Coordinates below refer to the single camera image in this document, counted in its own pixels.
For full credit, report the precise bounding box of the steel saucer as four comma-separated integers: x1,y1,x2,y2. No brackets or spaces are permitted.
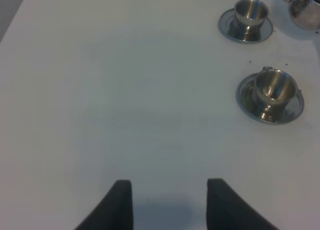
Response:
218,9,274,44
235,73,305,125

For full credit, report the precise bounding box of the near steel saucer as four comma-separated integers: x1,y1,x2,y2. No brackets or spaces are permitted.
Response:
235,73,305,125

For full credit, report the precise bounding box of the near stainless steel teacup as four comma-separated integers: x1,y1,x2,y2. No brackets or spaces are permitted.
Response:
254,67,298,107

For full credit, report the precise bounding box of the stainless steel teacup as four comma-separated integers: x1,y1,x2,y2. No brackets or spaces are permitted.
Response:
233,0,269,31
254,67,298,107

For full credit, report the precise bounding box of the far stainless steel teacup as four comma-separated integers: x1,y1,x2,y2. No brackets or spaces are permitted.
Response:
233,0,269,31

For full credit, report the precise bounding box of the stainless steel teapot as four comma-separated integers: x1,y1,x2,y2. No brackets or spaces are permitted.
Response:
284,0,320,31

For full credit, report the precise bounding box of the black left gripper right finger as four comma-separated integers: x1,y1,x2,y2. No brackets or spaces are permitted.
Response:
206,178,277,229

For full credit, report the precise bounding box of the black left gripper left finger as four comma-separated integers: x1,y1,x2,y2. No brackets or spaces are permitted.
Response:
76,180,134,230

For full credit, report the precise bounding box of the far steel saucer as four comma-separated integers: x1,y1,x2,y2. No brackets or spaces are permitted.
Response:
218,9,274,44

